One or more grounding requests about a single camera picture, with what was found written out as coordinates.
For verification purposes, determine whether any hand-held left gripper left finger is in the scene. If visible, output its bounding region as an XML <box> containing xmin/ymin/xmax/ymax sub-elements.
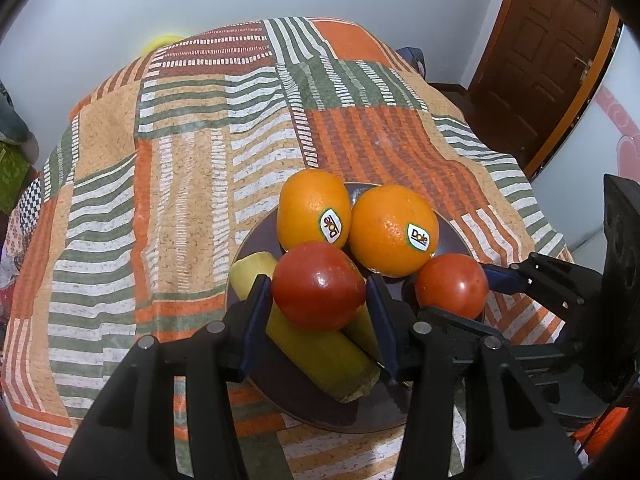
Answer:
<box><xmin>57</xmin><ymin>274</ymin><xmax>273</xmax><ymax>480</ymax></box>

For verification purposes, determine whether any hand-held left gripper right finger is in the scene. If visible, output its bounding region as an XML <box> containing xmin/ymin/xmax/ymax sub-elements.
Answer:
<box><xmin>365</xmin><ymin>274</ymin><xmax>583</xmax><ymax>480</ymax></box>

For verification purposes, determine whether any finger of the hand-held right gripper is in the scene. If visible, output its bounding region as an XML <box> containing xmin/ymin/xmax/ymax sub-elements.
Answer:
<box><xmin>417</xmin><ymin>306</ymin><xmax>571</xmax><ymax>361</ymax></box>
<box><xmin>481</xmin><ymin>253</ymin><xmax>603</xmax><ymax>313</ymax></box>

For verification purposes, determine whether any yellow-green sugarcane piece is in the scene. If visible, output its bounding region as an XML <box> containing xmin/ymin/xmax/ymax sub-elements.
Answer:
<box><xmin>344</xmin><ymin>304</ymin><xmax>382</xmax><ymax>362</ymax></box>

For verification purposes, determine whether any red tomato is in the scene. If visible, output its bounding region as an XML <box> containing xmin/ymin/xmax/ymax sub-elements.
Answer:
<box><xmin>272</xmin><ymin>241</ymin><xmax>368</xmax><ymax>332</ymax></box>
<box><xmin>414</xmin><ymin>253</ymin><xmax>490</xmax><ymax>320</ymax></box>

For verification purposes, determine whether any yellow banana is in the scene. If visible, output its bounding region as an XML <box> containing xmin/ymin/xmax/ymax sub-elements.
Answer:
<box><xmin>229</xmin><ymin>252</ymin><xmax>382</xmax><ymax>404</ymax></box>

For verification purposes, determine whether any orange with sticker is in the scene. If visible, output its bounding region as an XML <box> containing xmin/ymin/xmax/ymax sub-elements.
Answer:
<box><xmin>348</xmin><ymin>185</ymin><xmax>440</xmax><ymax>278</ymax></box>
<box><xmin>277</xmin><ymin>169</ymin><xmax>353</xmax><ymax>252</ymax></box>

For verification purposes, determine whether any purple plate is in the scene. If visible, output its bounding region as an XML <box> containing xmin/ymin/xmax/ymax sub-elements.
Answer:
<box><xmin>226</xmin><ymin>181</ymin><xmax>487</xmax><ymax>434</ymax></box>

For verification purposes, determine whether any striped patchwork blanket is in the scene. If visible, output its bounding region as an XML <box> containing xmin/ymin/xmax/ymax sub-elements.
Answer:
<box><xmin>0</xmin><ymin>16</ymin><xmax>577</xmax><ymax>480</ymax></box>

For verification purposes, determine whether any brown wooden door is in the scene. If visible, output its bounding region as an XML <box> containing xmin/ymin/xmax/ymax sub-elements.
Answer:
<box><xmin>469</xmin><ymin>0</ymin><xmax>622</xmax><ymax>173</ymax></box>

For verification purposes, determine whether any black white checkered cloth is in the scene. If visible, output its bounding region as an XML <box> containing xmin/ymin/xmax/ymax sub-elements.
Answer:
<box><xmin>19</xmin><ymin>177</ymin><xmax>45</xmax><ymax>232</ymax></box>

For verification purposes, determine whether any yellow round plastic object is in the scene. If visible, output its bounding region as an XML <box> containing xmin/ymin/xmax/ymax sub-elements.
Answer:
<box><xmin>141</xmin><ymin>34</ymin><xmax>187</xmax><ymax>54</ymax></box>

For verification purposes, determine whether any grey plush pillow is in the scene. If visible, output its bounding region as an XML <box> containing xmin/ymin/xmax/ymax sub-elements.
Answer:
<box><xmin>0</xmin><ymin>79</ymin><xmax>33</xmax><ymax>143</ymax></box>

